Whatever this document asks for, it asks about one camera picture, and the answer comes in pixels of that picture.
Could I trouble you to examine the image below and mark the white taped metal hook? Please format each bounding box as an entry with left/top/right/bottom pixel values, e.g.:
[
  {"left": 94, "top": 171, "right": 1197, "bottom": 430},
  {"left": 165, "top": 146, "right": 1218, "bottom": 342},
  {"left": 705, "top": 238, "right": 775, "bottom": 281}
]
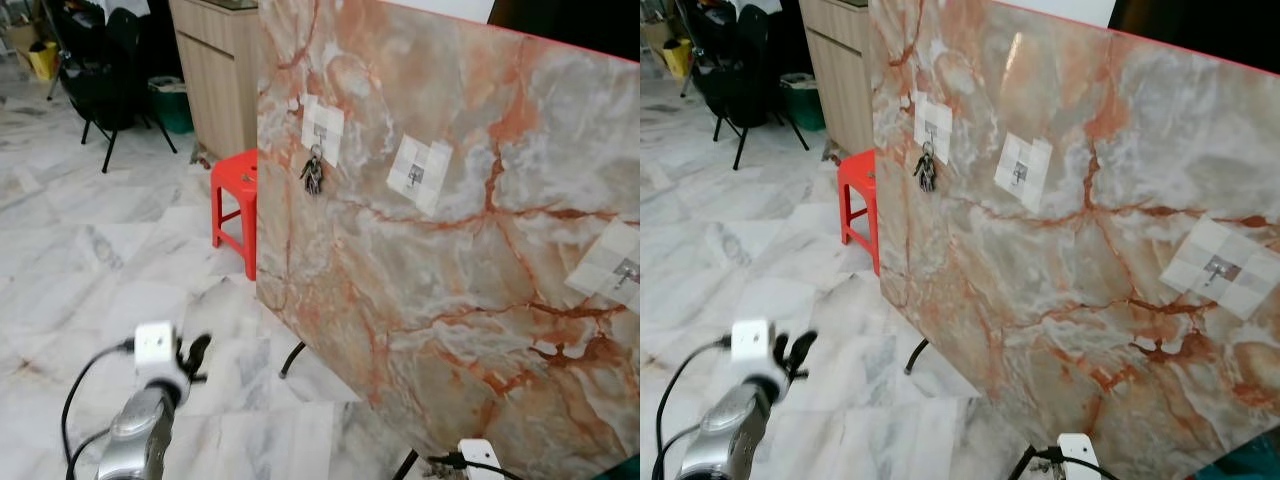
[
  {"left": 912, "top": 90, "right": 954, "bottom": 164},
  {"left": 386, "top": 133, "right": 453, "bottom": 218},
  {"left": 300, "top": 95, "right": 346, "bottom": 166},
  {"left": 1160, "top": 218, "right": 1280, "bottom": 321},
  {"left": 563, "top": 218, "right": 640, "bottom": 311},
  {"left": 993, "top": 132, "right": 1054, "bottom": 213}
]

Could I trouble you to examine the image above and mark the red plastic stool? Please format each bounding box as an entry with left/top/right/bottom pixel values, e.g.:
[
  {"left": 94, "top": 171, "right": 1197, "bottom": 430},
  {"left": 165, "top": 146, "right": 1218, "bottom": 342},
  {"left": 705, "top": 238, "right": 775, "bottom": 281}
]
[
  {"left": 837, "top": 148, "right": 880, "bottom": 277},
  {"left": 209, "top": 148, "right": 259, "bottom": 282}
]

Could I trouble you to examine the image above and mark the key bunch with purple fob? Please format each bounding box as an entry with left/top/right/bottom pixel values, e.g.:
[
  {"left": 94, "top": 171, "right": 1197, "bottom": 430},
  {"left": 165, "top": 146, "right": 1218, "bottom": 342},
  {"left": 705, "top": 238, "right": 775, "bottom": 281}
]
[
  {"left": 300, "top": 145, "right": 327, "bottom": 196},
  {"left": 913, "top": 142, "right": 939, "bottom": 193}
]

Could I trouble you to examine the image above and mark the green bin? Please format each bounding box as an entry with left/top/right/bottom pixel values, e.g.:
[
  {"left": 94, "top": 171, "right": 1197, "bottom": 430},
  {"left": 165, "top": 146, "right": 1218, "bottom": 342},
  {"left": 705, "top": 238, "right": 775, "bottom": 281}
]
[
  {"left": 778, "top": 72, "right": 827, "bottom": 132},
  {"left": 148, "top": 76, "right": 196, "bottom": 135}
]

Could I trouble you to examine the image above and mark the marble pattern board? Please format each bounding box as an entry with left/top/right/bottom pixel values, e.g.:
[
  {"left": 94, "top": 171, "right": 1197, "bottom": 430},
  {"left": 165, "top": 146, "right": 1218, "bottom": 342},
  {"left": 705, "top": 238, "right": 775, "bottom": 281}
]
[
  {"left": 255, "top": 0, "right": 640, "bottom": 480},
  {"left": 868, "top": 0, "right": 1280, "bottom": 480}
]

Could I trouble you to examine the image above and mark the light wooden cabinet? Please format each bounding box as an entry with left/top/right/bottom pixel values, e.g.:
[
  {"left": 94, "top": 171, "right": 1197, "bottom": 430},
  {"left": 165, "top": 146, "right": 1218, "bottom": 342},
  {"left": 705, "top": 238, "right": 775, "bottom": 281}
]
[
  {"left": 798, "top": 0, "right": 877, "bottom": 158},
  {"left": 168, "top": 0, "right": 261, "bottom": 161}
]

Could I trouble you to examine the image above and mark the yellow bag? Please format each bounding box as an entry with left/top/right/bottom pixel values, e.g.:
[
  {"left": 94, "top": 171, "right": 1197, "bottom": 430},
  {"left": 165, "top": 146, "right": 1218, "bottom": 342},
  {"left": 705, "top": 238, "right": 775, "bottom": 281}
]
[
  {"left": 660, "top": 38, "right": 696, "bottom": 79},
  {"left": 25, "top": 40, "right": 61, "bottom": 83}
]

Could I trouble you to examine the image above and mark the black television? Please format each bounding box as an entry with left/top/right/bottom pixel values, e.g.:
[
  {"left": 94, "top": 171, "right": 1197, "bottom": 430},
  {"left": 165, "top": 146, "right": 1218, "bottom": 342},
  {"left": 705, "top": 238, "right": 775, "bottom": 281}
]
[
  {"left": 1107, "top": 0, "right": 1280, "bottom": 49},
  {"left": 487, "top": 0, "right": 640, "bottom": 63}
]

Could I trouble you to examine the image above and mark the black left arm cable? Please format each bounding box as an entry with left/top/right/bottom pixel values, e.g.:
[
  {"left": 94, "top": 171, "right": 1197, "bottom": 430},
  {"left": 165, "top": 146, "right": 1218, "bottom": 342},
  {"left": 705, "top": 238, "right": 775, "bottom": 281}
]
[
  {"left": 655, "top": 338, "right": 736, "bottom": 480},
  {"left": 60, "top": 338, "right": 138, "bottom": 480}
]

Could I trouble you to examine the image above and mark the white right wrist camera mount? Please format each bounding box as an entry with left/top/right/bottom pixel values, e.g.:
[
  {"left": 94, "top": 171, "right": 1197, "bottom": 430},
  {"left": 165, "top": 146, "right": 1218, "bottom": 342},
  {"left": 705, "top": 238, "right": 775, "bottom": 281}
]
[
  {"left": 1057, "top": 432, "right": 1102, "bottom": 480},
  {"left": 457, "top": 438, "right": 499, "bottom": 480}
]

